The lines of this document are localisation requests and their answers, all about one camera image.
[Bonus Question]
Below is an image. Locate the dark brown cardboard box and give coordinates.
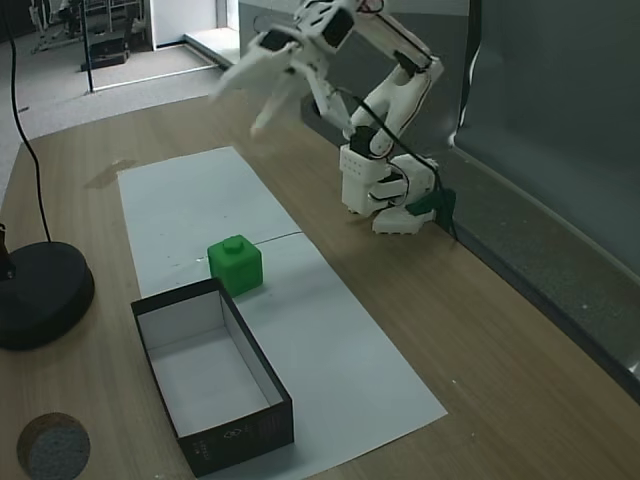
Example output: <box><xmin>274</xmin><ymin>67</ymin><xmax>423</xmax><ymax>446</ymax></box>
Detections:
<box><xmin>130</xmin><ymin>277</ymin><xmax>295</xmax><ymax>478</ymax></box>

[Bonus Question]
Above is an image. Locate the white paper sheet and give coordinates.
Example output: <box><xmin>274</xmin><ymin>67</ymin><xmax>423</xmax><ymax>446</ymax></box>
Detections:
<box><xmin>134</xmin><ymin>230</ymin><xmax>449</xmax><ymax>478</ymax></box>
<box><xmin>116</xmin><ymin>145</ymin><xmax>303</xmax><ymax>297</ymax></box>

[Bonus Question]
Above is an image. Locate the black floor case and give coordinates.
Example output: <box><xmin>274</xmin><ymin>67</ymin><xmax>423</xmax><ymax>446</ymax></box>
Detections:
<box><xmin>88</xmin><ymin>30</ymin><xmax>130</xmax><ymax>69</ymax></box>

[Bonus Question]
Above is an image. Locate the green cube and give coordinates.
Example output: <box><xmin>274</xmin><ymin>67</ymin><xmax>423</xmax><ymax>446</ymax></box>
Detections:
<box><xmin>206</xmin><ymin>234</ymin><xmax>266</xmax><ymax>300</ymax></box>

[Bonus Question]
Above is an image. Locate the green table clamp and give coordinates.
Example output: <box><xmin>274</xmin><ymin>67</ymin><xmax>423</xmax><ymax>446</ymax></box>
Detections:
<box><xmin>405</xmin><ymin>188</ymin><xmax>458</xmax><ymax>222</ymax></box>

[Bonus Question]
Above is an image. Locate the black round-base stand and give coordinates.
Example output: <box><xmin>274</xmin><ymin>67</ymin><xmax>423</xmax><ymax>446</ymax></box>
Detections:
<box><xmin>0</xmin><ymin>222</ymin><xmax>97</xmax><ymax>352</ymax></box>

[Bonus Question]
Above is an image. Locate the black stand cable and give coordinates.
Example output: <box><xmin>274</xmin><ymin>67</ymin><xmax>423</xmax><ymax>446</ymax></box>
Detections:
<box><xmin>1</xmin><ymin>0</ymin><xmax>53</xmax><ymax>245</ymax></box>

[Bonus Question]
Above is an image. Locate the round table cable hole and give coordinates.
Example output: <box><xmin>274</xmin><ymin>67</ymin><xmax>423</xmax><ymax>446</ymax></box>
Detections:
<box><xmin>15</xmin><ymin>411</ymin><xmax>93</xmax><ymax>480</ymax></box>

